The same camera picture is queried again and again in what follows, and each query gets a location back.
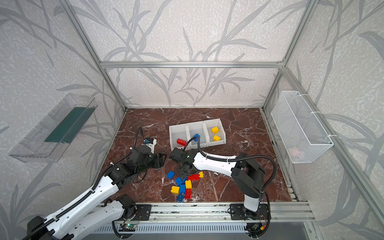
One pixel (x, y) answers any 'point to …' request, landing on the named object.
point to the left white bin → (179, 132)
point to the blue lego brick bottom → (180, 197)
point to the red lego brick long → (181, 142)
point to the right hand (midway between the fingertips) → (184, 168)
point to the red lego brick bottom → (188, 193)
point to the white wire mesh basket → (303, 137)
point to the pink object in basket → (294, 152)
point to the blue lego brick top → (197, 135)
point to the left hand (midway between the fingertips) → (165, 151)
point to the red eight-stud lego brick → (194, 177)
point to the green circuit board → (127, 227)
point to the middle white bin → (200, 128)
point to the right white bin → (208, 125)
